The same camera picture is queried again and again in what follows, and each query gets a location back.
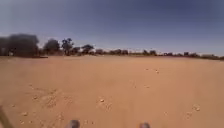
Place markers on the orange sandy dirt ground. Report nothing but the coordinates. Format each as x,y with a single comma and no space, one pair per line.
113,83

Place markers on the robot's own part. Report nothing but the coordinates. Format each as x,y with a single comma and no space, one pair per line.
74,124
144,125

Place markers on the row of trees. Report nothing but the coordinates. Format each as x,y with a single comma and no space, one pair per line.
23,45

